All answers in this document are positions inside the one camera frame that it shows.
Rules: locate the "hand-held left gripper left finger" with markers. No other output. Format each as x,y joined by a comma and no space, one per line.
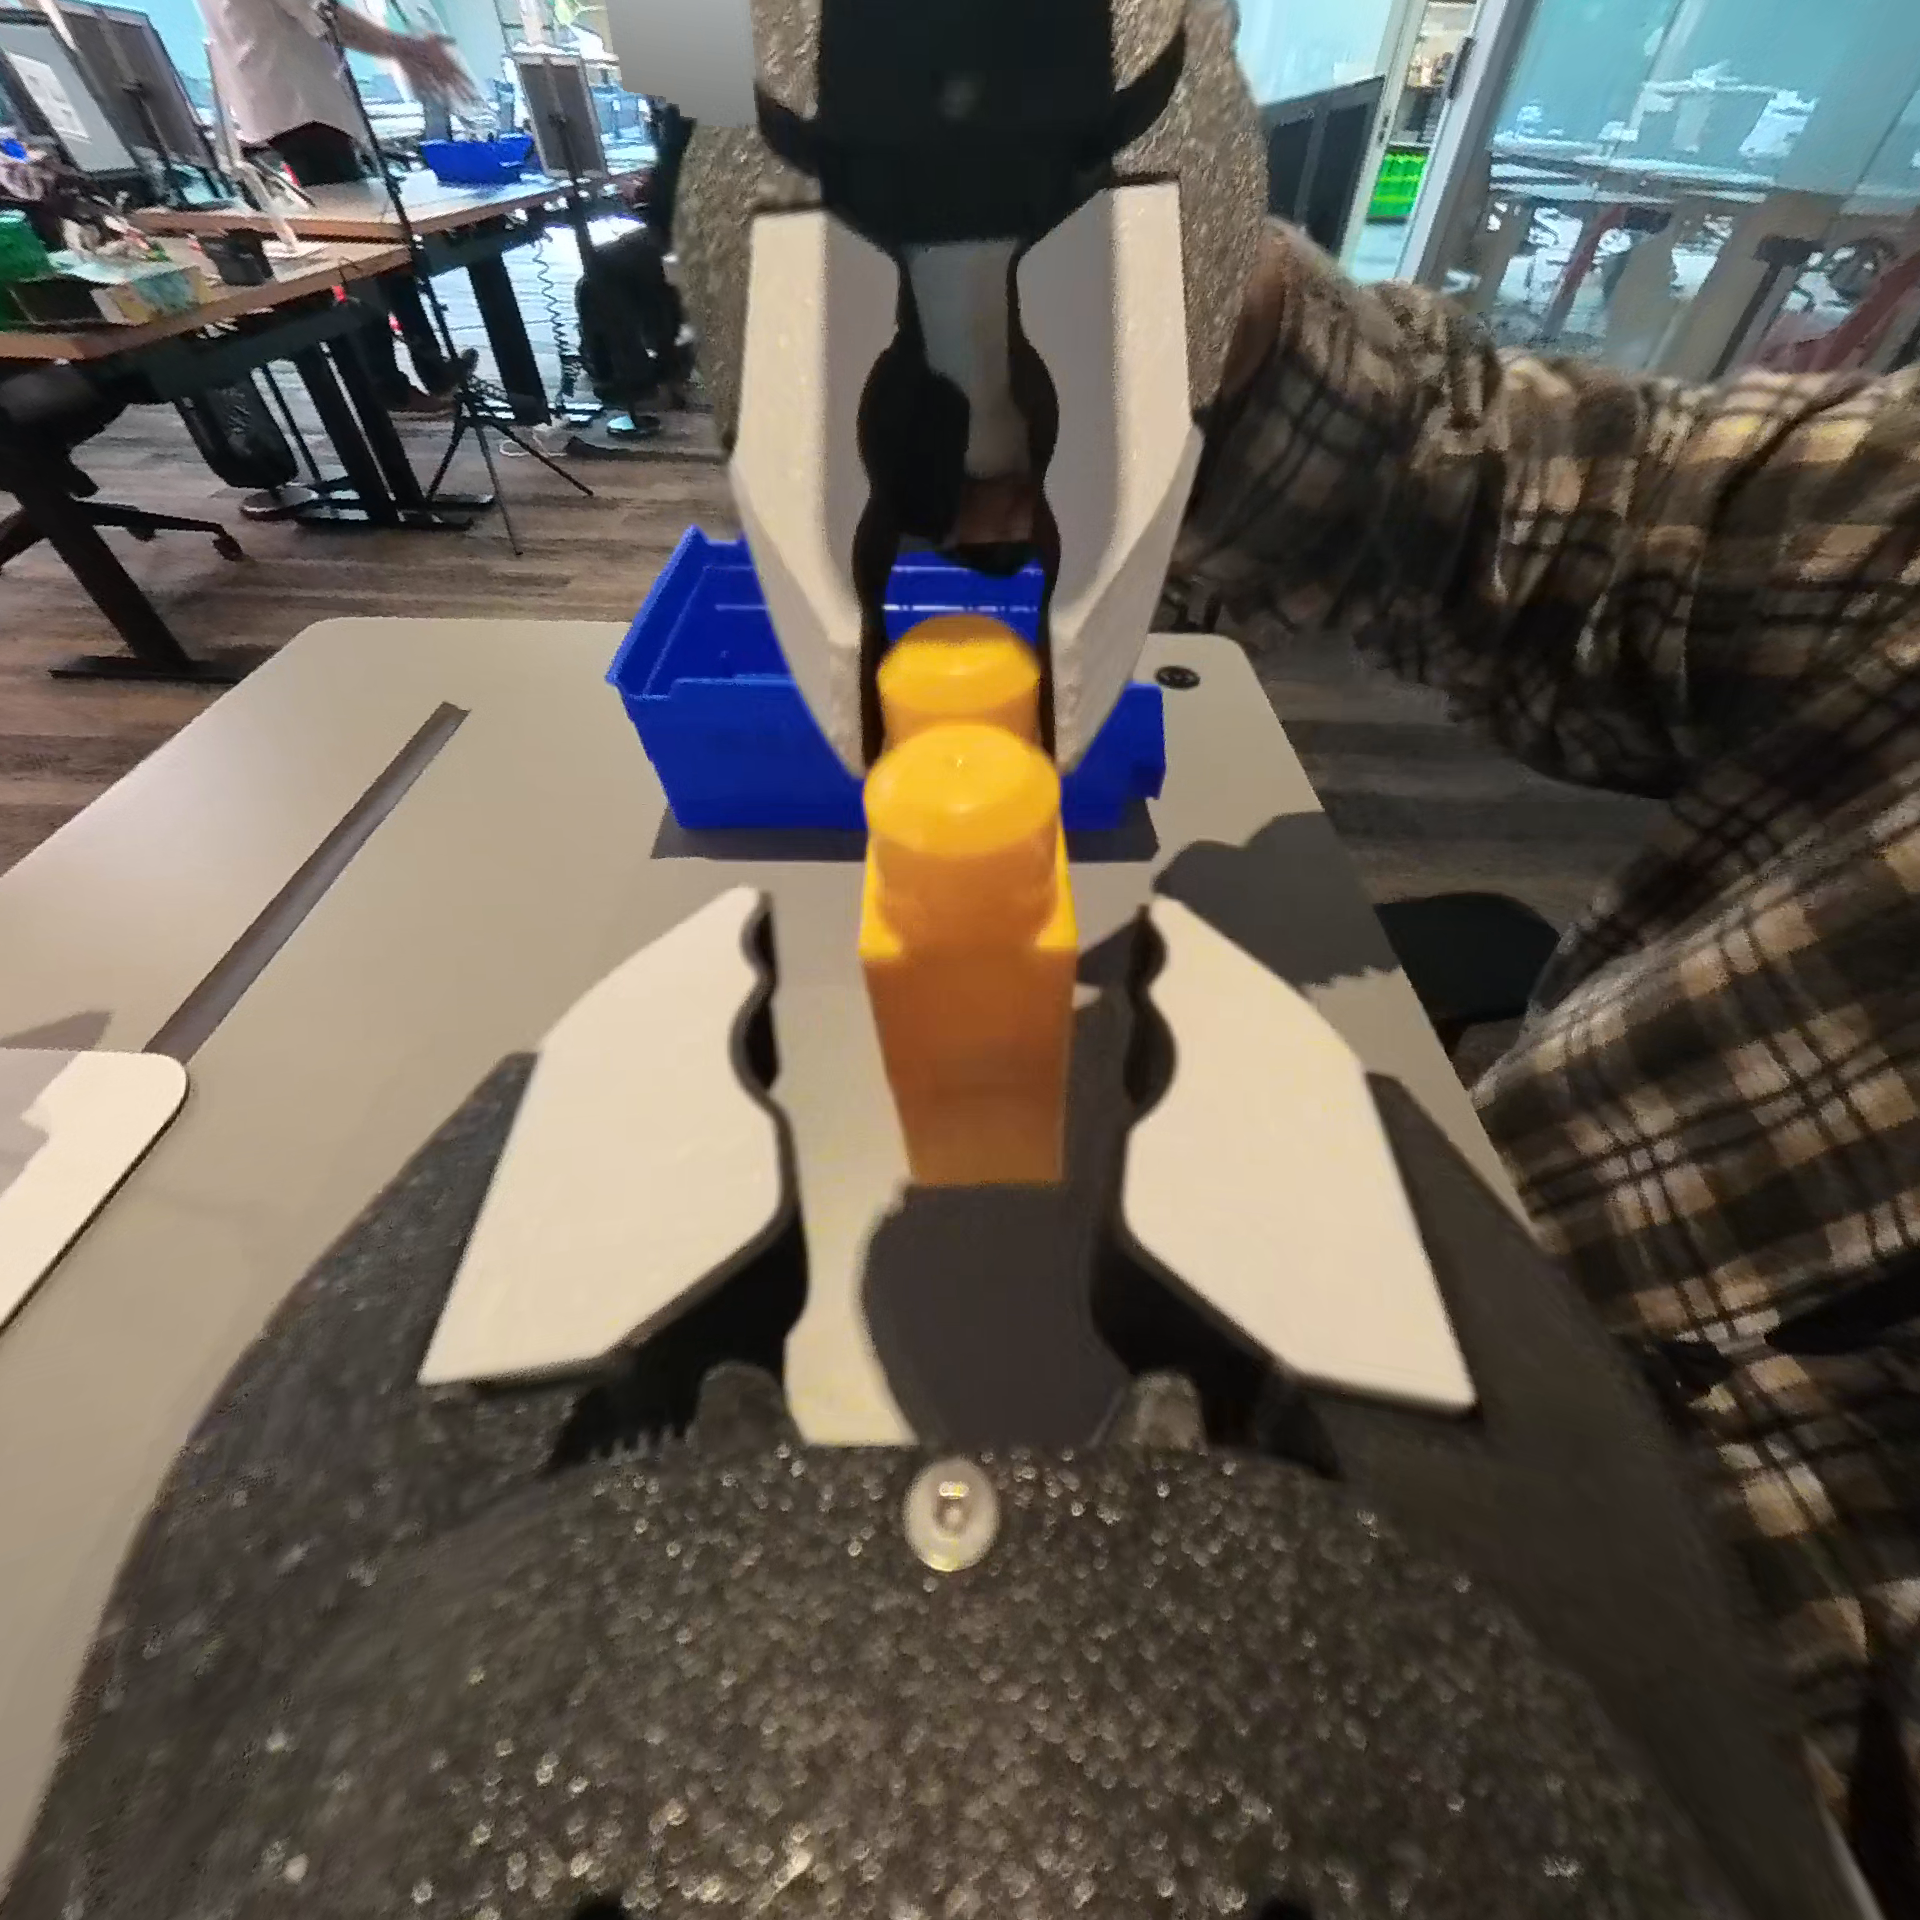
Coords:
616,1172

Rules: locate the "wooden office desk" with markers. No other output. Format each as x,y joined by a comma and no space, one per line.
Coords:
182,340
451,201

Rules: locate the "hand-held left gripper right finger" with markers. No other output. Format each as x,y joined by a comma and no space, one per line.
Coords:
1276,1185

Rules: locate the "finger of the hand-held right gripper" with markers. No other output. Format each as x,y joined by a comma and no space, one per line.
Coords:
1126,450
796,450

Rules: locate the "black tripod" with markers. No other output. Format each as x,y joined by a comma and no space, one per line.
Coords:
403,234

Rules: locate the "person's plaid shirt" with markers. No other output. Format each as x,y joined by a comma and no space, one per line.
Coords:
1724,1142

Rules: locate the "person's right hand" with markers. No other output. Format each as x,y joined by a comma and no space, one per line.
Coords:
998,517

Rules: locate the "computer monitor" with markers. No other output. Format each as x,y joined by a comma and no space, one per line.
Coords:
135,89

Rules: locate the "person's right forearm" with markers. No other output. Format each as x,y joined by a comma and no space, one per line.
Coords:
1500,495

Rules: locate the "white tablet stand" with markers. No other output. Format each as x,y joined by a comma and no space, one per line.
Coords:
77,1156

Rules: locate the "yellow two-stud toy block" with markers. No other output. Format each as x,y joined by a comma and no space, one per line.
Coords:
975,1049

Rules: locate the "green box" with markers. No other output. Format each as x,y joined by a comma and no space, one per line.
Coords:
23,247

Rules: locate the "black office chair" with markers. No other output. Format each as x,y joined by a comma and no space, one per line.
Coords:
61,436

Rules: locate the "blue plastic bin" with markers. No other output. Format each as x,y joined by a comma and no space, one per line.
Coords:
706,750
476,159

